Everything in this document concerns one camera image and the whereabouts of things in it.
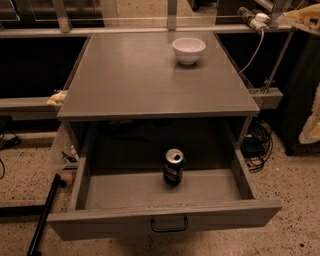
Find black drawer handle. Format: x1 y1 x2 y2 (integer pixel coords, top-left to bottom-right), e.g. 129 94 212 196
150 217 189 233

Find dark blue pepsi can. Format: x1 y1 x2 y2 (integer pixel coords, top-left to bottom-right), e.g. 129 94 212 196
163 148 185 186

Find white power cable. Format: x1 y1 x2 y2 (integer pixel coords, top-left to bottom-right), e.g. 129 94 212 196
237 29 266 75

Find open grey top drawer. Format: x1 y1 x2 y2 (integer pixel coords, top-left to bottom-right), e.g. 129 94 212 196
48 120 282 240

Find grey cabinet counter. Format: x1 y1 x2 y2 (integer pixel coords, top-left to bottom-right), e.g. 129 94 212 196
56 31 261 158

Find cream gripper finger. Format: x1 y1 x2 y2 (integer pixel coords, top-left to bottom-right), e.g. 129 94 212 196
282 4 320 32

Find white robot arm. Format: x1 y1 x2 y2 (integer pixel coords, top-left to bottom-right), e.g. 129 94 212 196
281 3 320 144

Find white ceramic bowl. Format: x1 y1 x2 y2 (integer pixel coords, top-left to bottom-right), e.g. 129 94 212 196
172 38 206 65

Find yellow crumpled cloth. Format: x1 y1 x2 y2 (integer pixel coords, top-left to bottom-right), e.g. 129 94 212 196
47 91 67 107

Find black pole on floor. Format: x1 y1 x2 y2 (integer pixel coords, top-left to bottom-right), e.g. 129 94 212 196
26 173 66 256

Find white power strip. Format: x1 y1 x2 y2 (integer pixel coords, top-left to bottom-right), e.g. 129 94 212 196
237 7 270 32

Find black cable bundle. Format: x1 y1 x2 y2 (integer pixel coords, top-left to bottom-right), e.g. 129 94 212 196
241 119 274 173

